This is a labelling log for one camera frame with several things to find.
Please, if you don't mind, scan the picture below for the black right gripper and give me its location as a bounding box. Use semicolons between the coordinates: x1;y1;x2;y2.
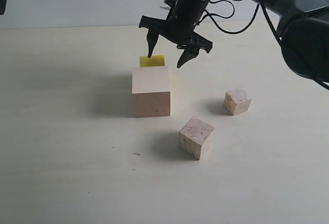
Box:
139;0;213;68

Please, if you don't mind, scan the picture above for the yellow cube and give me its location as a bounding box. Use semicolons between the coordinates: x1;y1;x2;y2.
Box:
139;55;166;67

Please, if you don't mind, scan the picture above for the large wooden cube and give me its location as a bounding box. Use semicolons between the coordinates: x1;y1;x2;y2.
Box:
132;66;171;118

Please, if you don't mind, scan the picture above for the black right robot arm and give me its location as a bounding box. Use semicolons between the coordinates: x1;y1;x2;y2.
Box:
139;0;328;87

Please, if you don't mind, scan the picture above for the small wooden cube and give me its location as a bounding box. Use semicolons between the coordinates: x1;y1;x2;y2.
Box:
224;88;251;116

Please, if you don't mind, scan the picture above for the medium wooden cube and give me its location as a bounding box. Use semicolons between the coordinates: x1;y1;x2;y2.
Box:
178;117;214;160

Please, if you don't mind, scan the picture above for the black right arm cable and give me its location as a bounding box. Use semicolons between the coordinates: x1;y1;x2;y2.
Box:
203;0;329;90

